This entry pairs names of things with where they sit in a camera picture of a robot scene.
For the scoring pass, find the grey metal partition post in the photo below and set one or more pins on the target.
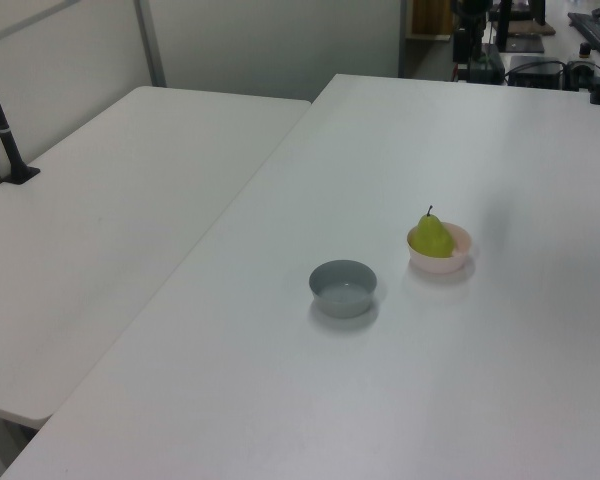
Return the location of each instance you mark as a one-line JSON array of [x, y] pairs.
[[150, 45]]

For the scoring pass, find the white side table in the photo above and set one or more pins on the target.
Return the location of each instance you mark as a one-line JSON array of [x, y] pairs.
[[105, 225]]

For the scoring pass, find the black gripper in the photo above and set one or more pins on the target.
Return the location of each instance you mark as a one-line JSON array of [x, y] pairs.
[[471, 11]]

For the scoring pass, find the pink bowl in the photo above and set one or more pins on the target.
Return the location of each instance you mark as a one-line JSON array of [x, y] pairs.
[[447, 264]]

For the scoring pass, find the green pear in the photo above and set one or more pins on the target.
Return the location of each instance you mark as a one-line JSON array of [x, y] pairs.
[[432, 240]]

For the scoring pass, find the black box device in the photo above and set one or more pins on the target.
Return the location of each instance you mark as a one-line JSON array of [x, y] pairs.
[[535, 72]]

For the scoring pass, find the yellow board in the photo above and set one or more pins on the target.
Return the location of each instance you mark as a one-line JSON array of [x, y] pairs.
[[431, 17]]

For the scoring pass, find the black keyboard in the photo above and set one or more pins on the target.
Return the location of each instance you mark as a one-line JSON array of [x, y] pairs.
[[592, 29]]

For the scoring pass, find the black stand with flat base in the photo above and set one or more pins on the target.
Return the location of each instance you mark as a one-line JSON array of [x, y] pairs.
[[517, 44]]

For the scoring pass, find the black camera pole with clamp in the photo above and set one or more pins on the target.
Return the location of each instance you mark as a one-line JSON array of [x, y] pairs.
[[2, 135]]

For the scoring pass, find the grey bowl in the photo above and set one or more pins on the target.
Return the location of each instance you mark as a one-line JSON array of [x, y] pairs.
[[342, 292]]

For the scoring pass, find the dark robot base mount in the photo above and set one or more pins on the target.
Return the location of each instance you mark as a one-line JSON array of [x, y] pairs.
[[485, 67]]

